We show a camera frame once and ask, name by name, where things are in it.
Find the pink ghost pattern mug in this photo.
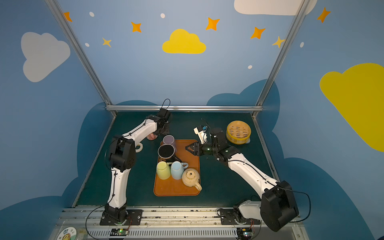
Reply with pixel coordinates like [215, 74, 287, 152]
[147, 133, 158, 141]

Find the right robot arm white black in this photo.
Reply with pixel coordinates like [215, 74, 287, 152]
[185, 126, 299, 232]

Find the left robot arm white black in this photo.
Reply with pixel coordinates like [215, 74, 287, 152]
[100, 108, 171, 226]

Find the purple ceramic mug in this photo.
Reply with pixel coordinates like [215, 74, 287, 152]
[163, 135, 176, 148]

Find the black patterned mug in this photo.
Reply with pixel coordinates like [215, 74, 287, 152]
[158, 144, 176, 162]

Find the light blue ceramic mug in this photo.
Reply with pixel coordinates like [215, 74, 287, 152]
[171, 161, 189, 180]

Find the yellow-green ceramic mug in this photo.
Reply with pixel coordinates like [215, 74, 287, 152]
[156, 161, 171, 180]

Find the beige ceramic teapot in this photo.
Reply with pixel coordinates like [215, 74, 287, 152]
[182, 168, 203, 191]

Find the small white tape roll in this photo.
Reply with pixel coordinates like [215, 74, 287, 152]
[135, 143, 143, 153]

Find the yellow bamboo steamer basket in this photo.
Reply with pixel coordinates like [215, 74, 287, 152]
[226, 121, 252, 145]

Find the orange rectangular tray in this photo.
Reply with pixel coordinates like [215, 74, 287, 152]
[154, 140, 202, 197]

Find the right controller circuit board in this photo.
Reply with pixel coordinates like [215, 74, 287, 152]
[236, 228, 254, 240]

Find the controller circuit board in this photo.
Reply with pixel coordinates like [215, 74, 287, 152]
[110, 228, 129, 237]
[236, 228, 254, 240]

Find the left controller circuit board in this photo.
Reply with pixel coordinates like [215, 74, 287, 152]
[110, 228, 129, 237]

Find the round green white sticker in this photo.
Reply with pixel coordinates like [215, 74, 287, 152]
[56, 227, 77, 240]

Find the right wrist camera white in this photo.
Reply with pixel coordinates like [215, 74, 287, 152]
[194, 125, 208, 144]

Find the aluminium frame left post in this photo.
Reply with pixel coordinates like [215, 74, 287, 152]
[45, 0, 112, 106]

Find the aluminium frame post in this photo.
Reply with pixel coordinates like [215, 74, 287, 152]
[45, 0, 112, 106]
[252, 0, 311, 120]

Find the aluminium frame back bar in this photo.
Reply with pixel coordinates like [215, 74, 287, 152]
[106, 105, 263, 112]

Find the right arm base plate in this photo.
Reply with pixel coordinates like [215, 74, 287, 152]
[217, 208, 261, 225]

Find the aluminium front rail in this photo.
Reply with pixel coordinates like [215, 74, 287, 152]
[50, 207, 309, 240]

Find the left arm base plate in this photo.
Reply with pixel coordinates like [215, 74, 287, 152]
[100, 209, 143, 226]

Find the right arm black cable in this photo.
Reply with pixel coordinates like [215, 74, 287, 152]
[284, 188, 312, 223]

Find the aluminium frame right post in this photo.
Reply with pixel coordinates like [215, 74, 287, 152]
[252, 0, 311, 120]

